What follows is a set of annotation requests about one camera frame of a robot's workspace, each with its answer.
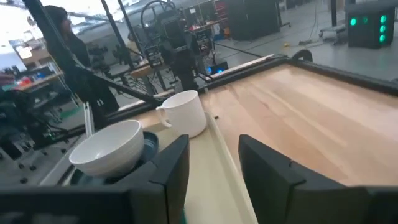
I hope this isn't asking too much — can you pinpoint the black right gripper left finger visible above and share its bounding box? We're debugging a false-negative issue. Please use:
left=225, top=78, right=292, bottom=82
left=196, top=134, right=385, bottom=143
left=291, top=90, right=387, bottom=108
left=119, top=134, right=191, bottom=224

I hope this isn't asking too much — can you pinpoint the black cabinet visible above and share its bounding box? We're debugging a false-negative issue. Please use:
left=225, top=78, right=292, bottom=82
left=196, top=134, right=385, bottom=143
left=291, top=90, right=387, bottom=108
left=226, top=0, right=282, bottom=41

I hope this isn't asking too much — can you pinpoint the black and white bowl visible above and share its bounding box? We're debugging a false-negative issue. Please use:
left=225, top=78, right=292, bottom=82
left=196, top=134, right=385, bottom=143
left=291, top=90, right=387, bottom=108
left=70, top=130, right=160, bottom=186

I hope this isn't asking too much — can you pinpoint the black computer with green lights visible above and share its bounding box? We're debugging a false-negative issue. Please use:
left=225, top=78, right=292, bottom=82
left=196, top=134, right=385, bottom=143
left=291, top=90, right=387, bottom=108
left=345, top=2, right=398, bottom=49

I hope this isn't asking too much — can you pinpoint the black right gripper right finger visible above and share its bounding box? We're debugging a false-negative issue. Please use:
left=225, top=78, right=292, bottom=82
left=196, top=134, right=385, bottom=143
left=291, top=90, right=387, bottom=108
left=238, top=134, right=346, bottom=224

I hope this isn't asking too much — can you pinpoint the beige plastic tray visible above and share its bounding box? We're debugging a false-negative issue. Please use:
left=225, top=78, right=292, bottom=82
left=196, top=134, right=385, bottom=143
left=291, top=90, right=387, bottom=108
left=39, top=110, right=259, bottom=224

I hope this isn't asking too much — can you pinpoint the person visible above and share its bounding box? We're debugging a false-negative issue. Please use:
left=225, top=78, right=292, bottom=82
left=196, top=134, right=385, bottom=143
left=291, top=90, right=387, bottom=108
left=43, top=4, right=121, bottom=113

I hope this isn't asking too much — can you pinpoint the black table clamp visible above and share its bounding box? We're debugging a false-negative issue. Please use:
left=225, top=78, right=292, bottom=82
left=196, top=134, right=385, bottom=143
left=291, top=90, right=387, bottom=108
left=291, top=49, right=313, bottom=62

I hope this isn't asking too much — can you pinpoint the black rig upright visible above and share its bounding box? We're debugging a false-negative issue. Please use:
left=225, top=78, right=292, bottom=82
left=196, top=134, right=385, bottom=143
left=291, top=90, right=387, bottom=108
left=22, top=0, right=105, bottom=125

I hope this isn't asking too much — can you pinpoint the wooden workbench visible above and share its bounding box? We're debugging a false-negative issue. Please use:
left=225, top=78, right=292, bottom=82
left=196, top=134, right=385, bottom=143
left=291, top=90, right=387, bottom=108
left=0, top=70, right=65, bottom=94

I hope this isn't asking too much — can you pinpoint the black computer with blue lights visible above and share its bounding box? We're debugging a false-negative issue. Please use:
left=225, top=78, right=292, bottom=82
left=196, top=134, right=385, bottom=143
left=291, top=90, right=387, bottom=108
left=206, top=61, right=230, bottom=76

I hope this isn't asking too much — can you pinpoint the white mug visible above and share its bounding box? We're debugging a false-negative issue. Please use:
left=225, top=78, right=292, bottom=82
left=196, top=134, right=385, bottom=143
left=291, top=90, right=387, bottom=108
left=155, top=90, right=208, bottom=139

